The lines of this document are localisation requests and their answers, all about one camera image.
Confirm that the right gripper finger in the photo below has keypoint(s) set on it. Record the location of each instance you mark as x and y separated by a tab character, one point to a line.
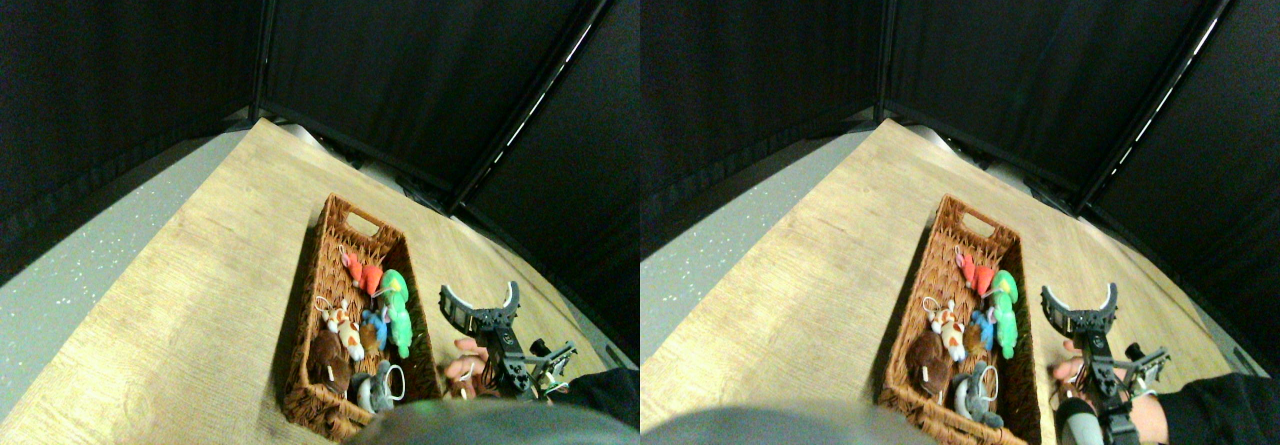
1057	311
455	310
1111	305
513	303

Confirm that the long bright green plush toy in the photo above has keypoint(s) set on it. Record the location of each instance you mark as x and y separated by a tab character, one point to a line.
402	333
1008	335

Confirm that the bright blue plush toy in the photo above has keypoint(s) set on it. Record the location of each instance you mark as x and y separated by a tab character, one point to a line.
985	330
375	327

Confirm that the orange white plush toy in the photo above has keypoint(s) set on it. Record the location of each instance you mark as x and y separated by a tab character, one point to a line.
948	331
345	330

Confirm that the grey plush toy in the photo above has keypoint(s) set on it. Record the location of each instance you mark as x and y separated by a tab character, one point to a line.
975	397
378	393

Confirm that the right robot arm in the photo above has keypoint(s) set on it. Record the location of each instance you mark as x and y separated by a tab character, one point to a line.
1110	405
512	375

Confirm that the person's hand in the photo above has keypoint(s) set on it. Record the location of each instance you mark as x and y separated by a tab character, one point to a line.
465	365
1068	367

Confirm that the grey curtain stand foot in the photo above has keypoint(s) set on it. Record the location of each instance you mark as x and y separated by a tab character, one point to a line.
420	190

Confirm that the black curtain stand pole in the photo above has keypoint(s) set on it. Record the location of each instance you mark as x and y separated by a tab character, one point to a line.
886	45
1102	180
478	180
264	45

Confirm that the brown wicker basket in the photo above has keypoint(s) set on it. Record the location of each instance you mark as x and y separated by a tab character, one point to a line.
325	265
925	265

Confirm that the black bracket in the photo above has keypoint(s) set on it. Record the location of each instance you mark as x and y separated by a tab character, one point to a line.
555	363
1150	365

